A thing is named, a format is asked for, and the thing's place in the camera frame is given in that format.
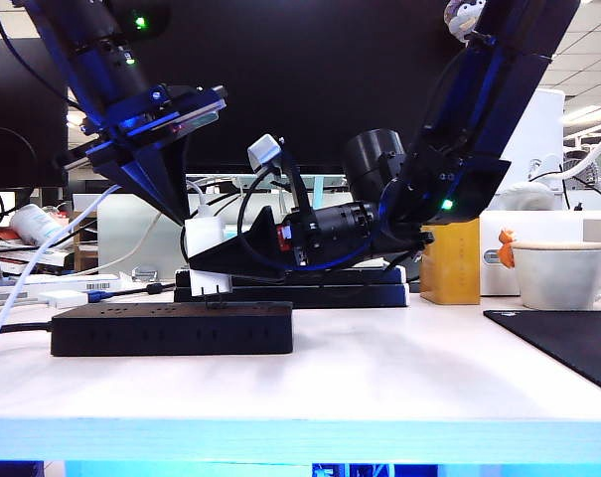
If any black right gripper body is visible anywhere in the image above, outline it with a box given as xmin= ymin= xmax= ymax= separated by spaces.
xmin=276 ymin=210 xmax=332 ymax=273

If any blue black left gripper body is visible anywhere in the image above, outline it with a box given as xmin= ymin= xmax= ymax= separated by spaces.
xmin=55 ymin=82 xmax=229 ymax=175

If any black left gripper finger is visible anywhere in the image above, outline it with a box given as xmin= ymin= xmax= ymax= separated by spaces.
xmin=129 ymin=134 xmax=191 ymax=224
xmin=92 ymin=157 xmax=183 ymax=224

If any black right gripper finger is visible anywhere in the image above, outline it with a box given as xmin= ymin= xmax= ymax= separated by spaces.
xmin=187 ymin=205 xmax=287 ymax=279

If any white USB wall charger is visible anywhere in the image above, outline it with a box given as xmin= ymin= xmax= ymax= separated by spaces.
xmin=183 ymin=213 xmax=234 ymax=309

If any white charger cable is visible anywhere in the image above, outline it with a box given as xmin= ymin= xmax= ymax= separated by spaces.
xmin=0 ymin=178 xmax=215 ymax=360

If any dark navy flat box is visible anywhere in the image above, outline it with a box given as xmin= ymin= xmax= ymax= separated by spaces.
xmin=174 ymin=283 xmax=410 ymax=308
xmin=229 ymin=265 xmax=408 ymax=287

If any wooden cabinet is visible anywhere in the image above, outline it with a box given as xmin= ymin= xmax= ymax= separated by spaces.
xmin=74 ymin=211 xmax=100 ymax=272

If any white plastic bottle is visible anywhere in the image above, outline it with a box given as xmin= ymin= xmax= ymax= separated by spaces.
xmin=9 ymin=202 xmax=68 ymax=247

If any stack of books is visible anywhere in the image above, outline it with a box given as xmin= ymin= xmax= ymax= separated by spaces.
xmin=0 ymin=245 xmax=75 ymax=274

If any black power strip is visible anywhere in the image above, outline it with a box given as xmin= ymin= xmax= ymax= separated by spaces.
xmin=50 ymin=301 xmax=295 ymax=357

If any small black monitor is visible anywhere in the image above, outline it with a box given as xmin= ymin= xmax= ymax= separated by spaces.
xmin=0 ymin=37 xmax=71 ymax=190

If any small white adapter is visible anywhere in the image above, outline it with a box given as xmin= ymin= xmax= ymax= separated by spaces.
xmin=37 ymin=291 xmax=88 ymax=309

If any yellow tin box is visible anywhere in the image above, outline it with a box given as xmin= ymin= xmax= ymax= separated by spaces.
xmin=418 ymin=218 xmax=482 ymax=306

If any large black AOC monitor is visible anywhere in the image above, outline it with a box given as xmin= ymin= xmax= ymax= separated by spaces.
xmin=102 ymin=0 xmax=468 ymax=176

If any orange fox figurine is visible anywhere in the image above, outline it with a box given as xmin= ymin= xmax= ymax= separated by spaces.
xmin=497 ymin=227 xmax=519 ymax=269

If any white domed object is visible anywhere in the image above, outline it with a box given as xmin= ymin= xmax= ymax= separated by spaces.
xmin=501 ymin=181 xmax=557 ymax=213

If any white cardboard box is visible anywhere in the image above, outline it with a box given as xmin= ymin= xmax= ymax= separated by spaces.
xmin=480 ymin=210 xmax=601 ymax=298

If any white ceramic mug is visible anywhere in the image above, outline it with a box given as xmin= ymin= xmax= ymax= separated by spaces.
xmin=512 ymin=245 xmax=601 ymax=312

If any white board panel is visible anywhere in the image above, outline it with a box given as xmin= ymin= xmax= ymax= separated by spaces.
xmin=508 ymin=87 xmax=567 ymax=195

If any grey plush toy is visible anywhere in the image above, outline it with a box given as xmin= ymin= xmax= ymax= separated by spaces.
xmin=443 ymin=0 xmax=485 ymax=41

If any black mouse pad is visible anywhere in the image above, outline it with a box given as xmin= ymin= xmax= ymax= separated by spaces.
xmin=483 ymin=308 xmax=601 ymax=398

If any white desk fan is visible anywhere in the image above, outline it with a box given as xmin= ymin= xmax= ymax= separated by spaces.
xmin=560 ymin=148 xmax=601 ymax=193

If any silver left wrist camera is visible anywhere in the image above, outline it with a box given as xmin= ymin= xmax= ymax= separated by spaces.
xmin=170 ymin=104 xmax=226 ymax=134

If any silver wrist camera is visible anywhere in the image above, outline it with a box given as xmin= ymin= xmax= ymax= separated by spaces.
xmin=246 ymin=133 xmax=284 ymax=175
xmin=170 ymin=104 xmax=226 ymax=134

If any beige cable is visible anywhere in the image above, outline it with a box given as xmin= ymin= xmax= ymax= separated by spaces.
xmin=71 ymin=176 xmax=217 ymax=277

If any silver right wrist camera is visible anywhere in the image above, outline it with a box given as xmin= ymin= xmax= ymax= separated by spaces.
xmin=246 ymin=133 xmax=284 ymax=175

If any black cable with ferrite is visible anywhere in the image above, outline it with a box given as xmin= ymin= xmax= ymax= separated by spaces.
xmin=108 ymin=281 xmax=177 ymax=299

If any black power strip cord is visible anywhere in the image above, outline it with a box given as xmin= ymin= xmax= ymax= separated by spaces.
xmin=0 ymin=321 xmax=56 ymax=344

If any thick white cable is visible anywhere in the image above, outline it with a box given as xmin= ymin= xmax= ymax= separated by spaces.
xmin=527 ymin=118 xmax=601 ymax=183

